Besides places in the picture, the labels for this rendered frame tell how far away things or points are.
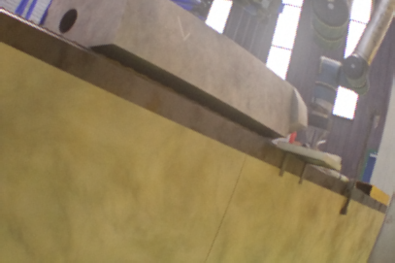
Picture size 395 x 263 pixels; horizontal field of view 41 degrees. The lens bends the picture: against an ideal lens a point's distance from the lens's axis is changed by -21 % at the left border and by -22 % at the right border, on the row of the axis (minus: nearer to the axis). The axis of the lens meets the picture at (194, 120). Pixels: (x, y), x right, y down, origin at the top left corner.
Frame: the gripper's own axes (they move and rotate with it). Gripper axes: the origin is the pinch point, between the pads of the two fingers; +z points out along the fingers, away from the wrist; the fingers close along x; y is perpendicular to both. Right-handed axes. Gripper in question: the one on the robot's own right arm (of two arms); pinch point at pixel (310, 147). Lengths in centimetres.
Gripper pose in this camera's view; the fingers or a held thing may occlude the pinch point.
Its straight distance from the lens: 248.4
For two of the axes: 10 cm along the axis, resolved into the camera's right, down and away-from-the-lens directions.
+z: -3.2, 9.4, -0.9
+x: -7.8, -2.1, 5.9
